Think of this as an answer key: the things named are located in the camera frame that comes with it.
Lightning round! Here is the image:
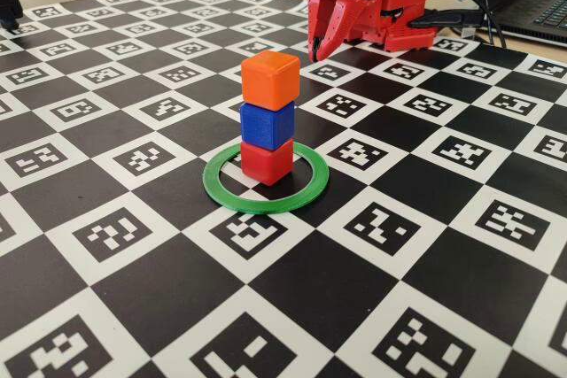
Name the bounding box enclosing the orange cube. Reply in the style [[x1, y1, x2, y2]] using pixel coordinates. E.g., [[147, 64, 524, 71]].
[[241, 50, 300, 112]]

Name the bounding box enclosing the black white marker checkerboard mat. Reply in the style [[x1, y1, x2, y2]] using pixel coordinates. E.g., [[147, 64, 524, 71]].
[[0, 0, 567, 378]]

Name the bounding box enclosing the green flat ring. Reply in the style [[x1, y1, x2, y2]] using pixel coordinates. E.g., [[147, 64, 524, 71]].
[[202, 141, 331, 215]]

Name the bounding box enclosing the blue cube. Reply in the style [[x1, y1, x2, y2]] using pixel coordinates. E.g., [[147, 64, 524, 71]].
[[239, 101, 296, 152]]

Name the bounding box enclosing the black stand clamp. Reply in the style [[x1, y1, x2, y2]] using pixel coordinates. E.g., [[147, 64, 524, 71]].
[[0, 0, 24, 35]]

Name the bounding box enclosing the red cube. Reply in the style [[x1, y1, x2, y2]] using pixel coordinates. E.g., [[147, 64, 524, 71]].
[[239, 138, 294, 187]]

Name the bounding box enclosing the thick black plug cable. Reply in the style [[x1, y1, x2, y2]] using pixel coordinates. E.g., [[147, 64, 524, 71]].
[[409, 9, 484, 30]]

